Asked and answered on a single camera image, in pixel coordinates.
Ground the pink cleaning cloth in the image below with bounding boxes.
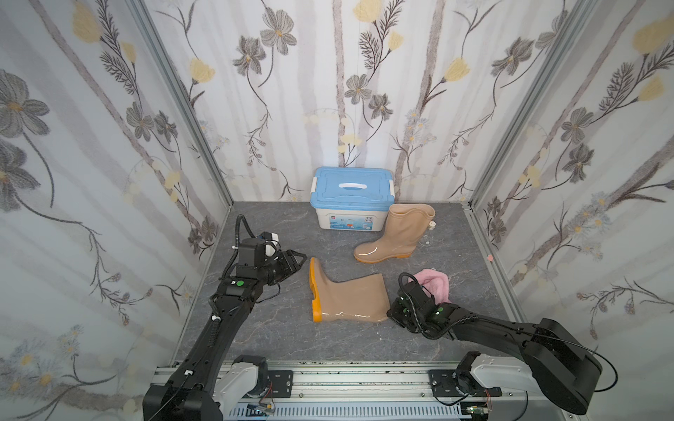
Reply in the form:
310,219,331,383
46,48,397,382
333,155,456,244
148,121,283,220
414,268,451,305

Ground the tan rubber boot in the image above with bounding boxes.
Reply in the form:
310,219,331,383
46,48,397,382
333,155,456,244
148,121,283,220
354,203,436,264
309,258,391,323

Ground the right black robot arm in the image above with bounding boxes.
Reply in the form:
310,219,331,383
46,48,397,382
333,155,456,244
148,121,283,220
387,273,618,415

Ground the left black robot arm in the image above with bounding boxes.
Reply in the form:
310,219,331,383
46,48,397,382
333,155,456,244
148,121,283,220
142,238,307,420

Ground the right clear glass flask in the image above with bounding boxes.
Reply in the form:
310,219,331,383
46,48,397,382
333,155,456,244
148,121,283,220
419,221,436,247

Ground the blue lid storage box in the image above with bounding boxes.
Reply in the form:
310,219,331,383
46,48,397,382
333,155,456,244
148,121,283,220
310,167,395,233

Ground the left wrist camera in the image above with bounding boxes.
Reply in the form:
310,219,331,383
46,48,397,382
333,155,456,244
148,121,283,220
247,232,280,265

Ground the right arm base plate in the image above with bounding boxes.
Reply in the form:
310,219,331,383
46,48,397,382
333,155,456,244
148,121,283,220
428,369,503,398

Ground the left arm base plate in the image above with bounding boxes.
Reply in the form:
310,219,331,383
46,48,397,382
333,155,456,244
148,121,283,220
249,370,294,400

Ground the aluminium rail frame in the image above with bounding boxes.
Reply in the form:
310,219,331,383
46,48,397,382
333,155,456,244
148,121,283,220
139,360,588,421

